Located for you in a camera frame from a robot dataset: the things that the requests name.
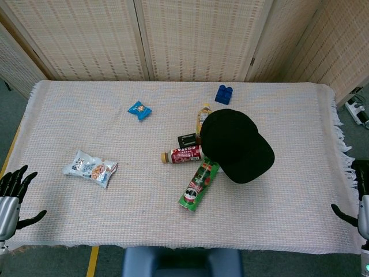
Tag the beige woven folding screen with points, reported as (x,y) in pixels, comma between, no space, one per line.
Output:
(196,40)

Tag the blue toy brick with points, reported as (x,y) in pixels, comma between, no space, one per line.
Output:
(223,94)

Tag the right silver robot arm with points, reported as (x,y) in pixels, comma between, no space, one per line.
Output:
(365,256)

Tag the white floor device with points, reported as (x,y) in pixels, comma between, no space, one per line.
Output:
(356,111)

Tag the red label milk tea bottle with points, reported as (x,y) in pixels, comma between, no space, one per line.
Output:
(184,154)

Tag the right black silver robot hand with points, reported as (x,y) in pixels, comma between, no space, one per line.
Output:
(364,216)

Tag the blue snack packet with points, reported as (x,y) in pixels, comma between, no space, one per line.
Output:
(139,110)

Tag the white snack bag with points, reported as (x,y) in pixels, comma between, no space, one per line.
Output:
(89,168)

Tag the green Pringles can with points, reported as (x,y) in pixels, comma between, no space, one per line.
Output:
(197,184)

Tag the small black box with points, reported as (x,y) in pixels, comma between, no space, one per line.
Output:
(186,140)

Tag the yellow tea bottle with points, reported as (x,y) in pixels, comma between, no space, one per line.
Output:
(202,115)

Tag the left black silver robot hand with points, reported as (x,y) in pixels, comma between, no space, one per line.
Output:
(7,213)

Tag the black baseball cap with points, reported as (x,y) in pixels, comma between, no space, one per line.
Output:
(233,144)

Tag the white woven tablecloth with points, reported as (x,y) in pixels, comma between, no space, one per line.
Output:
(115,213)

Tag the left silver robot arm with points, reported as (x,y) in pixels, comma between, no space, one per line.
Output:
(3,247)

